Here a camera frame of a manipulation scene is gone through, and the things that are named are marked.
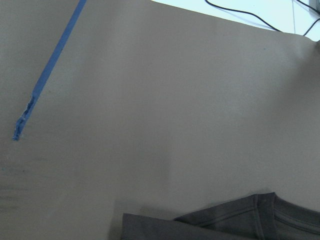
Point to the brown t-shirt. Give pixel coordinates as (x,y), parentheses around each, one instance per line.
(255,217)

